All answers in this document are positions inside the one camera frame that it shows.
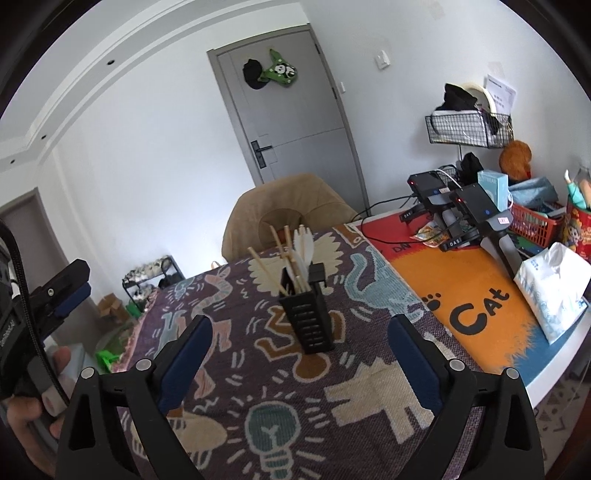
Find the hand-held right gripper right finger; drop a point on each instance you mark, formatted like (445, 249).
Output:
(413, 364)

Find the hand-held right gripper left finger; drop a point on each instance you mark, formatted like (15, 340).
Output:
(184, 364)

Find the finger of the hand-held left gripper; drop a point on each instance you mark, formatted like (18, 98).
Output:
(64, 279)
(74, 300)

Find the black utensil holder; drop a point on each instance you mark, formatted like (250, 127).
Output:
(309, 318)

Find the pile of wooden chopsticks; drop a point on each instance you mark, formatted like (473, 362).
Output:
(279, 263)

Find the person's left hand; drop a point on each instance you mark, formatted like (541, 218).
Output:
(32, 429)

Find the cardboard box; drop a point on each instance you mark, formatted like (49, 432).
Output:
(113, 308)

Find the green bag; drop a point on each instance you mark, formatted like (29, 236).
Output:
(108, 360)

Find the plain grey side door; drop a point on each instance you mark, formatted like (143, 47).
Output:
(23, 221)

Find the printed blanket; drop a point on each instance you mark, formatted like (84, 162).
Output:
(258, 383)

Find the black shoe rack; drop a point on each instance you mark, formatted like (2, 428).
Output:
(152, 277)

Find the orange desk mat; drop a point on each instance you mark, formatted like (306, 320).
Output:
(461, 281)

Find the colourful snack packet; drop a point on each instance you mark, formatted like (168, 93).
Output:
(431, 235)

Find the white tissue pack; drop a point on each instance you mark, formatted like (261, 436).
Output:
(554, 290)

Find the patterned floor rug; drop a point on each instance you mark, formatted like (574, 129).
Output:
(563, 424)

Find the black device on stand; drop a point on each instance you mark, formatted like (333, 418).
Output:
(480, 207)
(429, 184)

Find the red plastic basket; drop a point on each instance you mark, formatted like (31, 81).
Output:
(535, 224)

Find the light blue tissue box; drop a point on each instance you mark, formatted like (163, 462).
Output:
(493, 184)

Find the beige upholstered chair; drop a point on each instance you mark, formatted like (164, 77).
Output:
(295, 198)

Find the black pouch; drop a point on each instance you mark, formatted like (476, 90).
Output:
(471, 168)

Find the red cartoon tin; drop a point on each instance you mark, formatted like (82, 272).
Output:
(579, 230)

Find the orange plush toy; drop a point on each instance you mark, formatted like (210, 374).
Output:
(515, 159)

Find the small doll figure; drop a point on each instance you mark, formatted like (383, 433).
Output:
(577, 187)

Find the black cloth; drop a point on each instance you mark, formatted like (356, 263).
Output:
(455, 98)

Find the black hat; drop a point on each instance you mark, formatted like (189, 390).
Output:
(254, 74)

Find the round white tape roll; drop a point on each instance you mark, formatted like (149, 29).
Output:
(485, 94)

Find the white paper sheet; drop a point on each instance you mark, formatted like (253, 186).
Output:
(502, 92)

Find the green panda toy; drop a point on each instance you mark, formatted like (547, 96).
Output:
(279, 69)

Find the white light switch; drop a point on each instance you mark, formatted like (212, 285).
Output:
(383, 59)

